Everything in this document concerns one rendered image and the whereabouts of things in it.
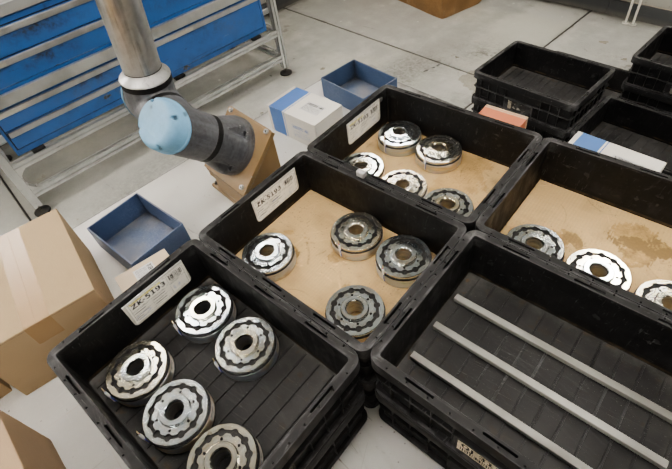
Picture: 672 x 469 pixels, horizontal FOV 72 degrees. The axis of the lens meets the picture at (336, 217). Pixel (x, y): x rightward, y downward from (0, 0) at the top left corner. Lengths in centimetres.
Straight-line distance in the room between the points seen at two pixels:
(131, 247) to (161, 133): 35
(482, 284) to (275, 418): 42
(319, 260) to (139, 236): 55
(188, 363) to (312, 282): 26
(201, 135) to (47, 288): 43
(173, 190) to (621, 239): 109
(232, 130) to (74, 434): 70
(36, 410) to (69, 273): 27
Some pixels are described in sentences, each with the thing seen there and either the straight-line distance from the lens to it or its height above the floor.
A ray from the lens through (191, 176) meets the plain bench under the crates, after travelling 141.
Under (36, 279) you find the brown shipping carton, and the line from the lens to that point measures 111.
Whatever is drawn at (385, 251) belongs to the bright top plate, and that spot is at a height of 86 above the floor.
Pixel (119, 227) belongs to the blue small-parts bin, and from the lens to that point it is 134.
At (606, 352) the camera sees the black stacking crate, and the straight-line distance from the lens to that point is 86.
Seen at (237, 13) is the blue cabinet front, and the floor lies 49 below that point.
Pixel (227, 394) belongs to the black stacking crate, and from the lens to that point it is 82.
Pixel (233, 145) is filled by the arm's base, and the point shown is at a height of 89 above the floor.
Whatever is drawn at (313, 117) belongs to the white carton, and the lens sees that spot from 135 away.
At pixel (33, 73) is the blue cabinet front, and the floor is 63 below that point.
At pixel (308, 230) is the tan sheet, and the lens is 97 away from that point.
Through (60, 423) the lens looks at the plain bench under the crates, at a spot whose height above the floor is 70.
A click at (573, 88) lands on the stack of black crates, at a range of 206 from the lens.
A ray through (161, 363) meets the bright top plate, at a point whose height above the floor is 86.
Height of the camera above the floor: 154
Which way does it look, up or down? 46 degrees down
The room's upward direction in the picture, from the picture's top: 10 degrees counter-clockwise
